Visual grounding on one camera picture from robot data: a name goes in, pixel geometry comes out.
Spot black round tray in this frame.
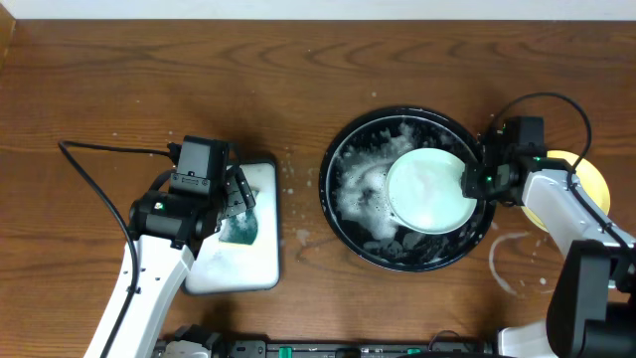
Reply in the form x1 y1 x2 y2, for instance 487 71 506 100
319 106 496 272

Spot green sponge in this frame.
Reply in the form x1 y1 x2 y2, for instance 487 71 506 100
219 210 258 246

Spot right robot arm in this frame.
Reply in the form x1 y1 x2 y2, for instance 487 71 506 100
461 156 635 358

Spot white rectangular soap tray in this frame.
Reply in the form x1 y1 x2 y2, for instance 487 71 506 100
183 160 280 295

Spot yellow plate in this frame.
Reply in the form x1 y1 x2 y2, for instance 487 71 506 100
522 150 611 232

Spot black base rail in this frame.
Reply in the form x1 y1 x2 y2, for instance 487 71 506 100
151 340 498 358

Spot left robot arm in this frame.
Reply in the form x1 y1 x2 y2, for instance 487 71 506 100
84 162 280 357

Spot light green plate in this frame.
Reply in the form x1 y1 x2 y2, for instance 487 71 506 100
386 148 477 235

